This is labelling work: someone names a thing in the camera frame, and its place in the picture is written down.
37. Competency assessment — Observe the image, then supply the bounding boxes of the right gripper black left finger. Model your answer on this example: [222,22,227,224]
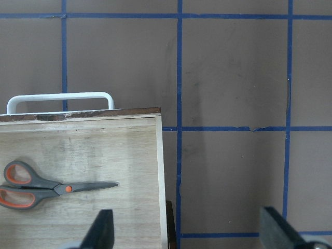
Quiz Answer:
[79,209,115,249]

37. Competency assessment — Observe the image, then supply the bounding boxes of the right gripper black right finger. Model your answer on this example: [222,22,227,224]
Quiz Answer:
[259,206,332,249]

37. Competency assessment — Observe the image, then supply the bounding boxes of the wooden drawer with brown front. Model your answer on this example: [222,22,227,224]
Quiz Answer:
[1,108,168,248]

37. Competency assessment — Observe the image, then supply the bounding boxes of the grey orange scissors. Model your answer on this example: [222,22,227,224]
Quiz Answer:
[1,161,119,210]

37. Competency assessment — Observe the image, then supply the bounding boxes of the white drawer handle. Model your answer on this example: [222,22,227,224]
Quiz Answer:
[6,92,115,115]

